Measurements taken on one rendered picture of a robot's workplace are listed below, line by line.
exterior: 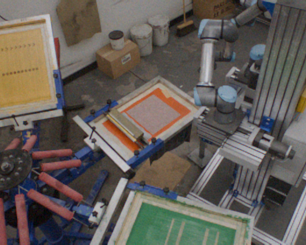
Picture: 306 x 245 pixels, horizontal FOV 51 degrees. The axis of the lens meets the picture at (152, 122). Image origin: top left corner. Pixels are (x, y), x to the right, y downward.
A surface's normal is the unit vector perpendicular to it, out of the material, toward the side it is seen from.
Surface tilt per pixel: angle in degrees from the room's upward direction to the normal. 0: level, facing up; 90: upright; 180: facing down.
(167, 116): 0
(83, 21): 90
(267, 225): 0
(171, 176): 3
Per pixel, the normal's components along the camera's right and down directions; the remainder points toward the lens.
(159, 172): -0.07, -0.67
